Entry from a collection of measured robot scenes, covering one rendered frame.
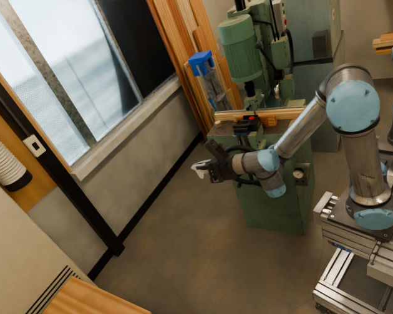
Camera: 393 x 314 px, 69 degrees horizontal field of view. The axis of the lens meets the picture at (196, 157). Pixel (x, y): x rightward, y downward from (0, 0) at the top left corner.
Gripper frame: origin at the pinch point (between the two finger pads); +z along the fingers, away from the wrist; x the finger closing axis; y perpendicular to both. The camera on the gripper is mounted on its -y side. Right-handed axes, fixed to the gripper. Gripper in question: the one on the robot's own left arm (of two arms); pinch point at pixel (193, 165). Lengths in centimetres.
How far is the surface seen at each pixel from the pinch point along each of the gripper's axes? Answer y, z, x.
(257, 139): 9, -3, 55
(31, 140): -34, 115, -5
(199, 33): -82, 98, 195
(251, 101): -11, 1, 69
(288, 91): -7, -13, 91
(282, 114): 3, -11, 78
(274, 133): 10, -9, 65
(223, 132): 3, 24, 65
